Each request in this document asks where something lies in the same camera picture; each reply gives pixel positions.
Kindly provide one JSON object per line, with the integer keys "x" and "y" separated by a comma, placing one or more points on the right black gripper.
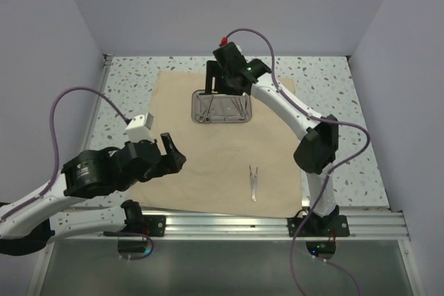
{"x": 214, "y": 70}

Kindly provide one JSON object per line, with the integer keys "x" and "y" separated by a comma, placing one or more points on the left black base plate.
{"x": 149, "y": 225}

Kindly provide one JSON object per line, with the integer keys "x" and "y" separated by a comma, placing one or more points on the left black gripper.
{"x": 171, "y": 163}

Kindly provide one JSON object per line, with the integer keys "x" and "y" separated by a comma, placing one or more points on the steel instrument tray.
{"x": 223, "y": 109}

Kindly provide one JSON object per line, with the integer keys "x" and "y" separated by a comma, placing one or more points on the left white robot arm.
{"x": 43, "y": 216}

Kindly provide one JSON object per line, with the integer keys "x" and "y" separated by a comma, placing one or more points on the steel scissors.
{"x": 202, "y": 104}

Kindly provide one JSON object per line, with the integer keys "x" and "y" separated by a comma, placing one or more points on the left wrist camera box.
{"x": 139, "y": 128}

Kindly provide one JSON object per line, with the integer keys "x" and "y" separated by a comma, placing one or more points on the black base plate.
{"x": 325, "y": 227}
{"x": 149, "y": 225}

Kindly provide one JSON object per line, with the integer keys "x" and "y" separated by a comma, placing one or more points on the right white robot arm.
{"x": 318, "y": 138}

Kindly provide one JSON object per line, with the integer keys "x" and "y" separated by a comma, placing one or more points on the aluminium rail frame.
{"x": 218, "y": 254}

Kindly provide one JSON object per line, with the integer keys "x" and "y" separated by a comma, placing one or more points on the beige cloth wrap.
{"x": 244, "y": 169}

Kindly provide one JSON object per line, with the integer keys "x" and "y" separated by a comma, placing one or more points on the steel hemostat clamp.
{"x": 209, "y": 110}

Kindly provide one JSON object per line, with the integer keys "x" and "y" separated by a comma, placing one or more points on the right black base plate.
{"x": 325, "y": 227}

